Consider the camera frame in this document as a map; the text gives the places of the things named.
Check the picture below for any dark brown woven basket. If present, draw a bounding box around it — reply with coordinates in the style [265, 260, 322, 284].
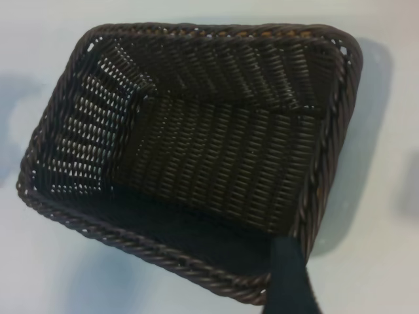
[14, 22, 365, 297]

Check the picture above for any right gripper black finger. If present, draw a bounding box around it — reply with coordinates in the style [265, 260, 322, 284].
[260, 237, 316, 314]

